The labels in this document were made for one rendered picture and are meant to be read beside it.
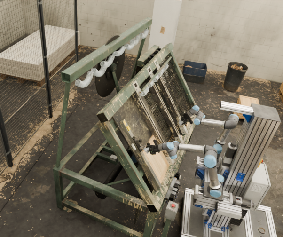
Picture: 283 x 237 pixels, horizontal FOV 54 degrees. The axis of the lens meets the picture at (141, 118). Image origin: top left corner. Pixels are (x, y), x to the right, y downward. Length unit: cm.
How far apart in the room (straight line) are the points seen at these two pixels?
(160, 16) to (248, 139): 434
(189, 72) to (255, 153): 465
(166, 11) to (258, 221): 461
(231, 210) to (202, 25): 578
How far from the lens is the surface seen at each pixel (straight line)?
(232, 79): 750
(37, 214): 424
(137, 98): 322
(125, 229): 383
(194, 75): 750
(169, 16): 666
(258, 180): 339
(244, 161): 319
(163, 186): 339
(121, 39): 351
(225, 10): 805
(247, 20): 817
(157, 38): 683
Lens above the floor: 344
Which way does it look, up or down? 36 degrees down
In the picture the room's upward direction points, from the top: 8 degrees clockwise
